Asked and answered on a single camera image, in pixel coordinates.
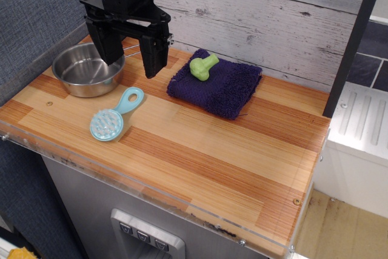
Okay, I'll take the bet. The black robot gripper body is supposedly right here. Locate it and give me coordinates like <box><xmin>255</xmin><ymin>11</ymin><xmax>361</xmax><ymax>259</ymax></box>
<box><xmin>80</xmin><ymin>0</ymin><xmax>172</xmax><ymax>45</ymax></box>

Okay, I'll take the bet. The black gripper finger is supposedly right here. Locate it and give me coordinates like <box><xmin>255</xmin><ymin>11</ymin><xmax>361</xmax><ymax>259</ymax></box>
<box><xmin>139</xmin><ymin>35</ymin><xmax>169</xmax><ymax>79</ymax></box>
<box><xmin>85</xmin><ymin>18</ymin><xmax>124</xmax><ymax>65</ymax></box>

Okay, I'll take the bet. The stainless steel pot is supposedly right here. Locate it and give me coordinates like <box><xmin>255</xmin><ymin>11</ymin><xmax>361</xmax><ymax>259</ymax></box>
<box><xmin>52</xmin><ymin>42</ymin><xmax>126</xmax><ymax>98</ymax></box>

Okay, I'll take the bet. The yellow object bottom left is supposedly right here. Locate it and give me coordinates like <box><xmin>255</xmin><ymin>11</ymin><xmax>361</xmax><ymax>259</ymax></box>
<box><xmin>7</xmin><ymin>247</ymin><xmax>37</xmax><ymax>259</ymax></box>

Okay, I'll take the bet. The green toy broccoli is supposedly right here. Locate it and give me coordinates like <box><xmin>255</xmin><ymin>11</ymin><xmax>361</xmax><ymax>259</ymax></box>
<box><xmin>189</xmin><ymin>54</ymin><xmax>219</xmax><ymax>81</ymax></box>

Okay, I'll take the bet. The light blue scrub brush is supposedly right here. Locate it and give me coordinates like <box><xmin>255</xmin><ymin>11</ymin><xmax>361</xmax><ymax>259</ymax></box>
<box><xmin>90</xmin><ymin>87</ymin><xmax>144</xmax><ymax>142</ymax></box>

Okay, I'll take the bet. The purple folded towel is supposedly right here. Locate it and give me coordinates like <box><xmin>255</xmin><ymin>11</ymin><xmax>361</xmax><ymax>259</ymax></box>
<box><xmin>167</xmin><ymin>58</ymin><xmax>262</xmax><ymax>120</ymax></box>

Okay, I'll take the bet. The clear acrylic table edge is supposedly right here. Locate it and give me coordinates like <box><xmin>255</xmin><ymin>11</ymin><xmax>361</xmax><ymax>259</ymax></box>
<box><xmin>1</xmin><ymin>122</ymin><xmax>295</xmax><ymax>258</ymax></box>

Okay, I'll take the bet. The stainless steel toy fridge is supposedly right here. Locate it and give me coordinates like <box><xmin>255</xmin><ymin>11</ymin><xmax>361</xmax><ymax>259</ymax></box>
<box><xmin>43</xmin><ymin>158</ymin><xmax>263</xmax><ymax>258</ymax></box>

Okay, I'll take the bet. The white toy sink drainboard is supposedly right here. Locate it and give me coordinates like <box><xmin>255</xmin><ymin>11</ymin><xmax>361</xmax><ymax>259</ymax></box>
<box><xmin>313</xmin><ymin>82</ymin><xmax>387</xmax><ymax>217</ymax></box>

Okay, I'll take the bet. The black vertical frame post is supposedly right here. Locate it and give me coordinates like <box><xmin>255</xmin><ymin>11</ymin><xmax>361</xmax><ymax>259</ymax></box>
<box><xmin>323</xmin><ymin>0</ymin><xmax>376</xmax><ymax>118</ymax></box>

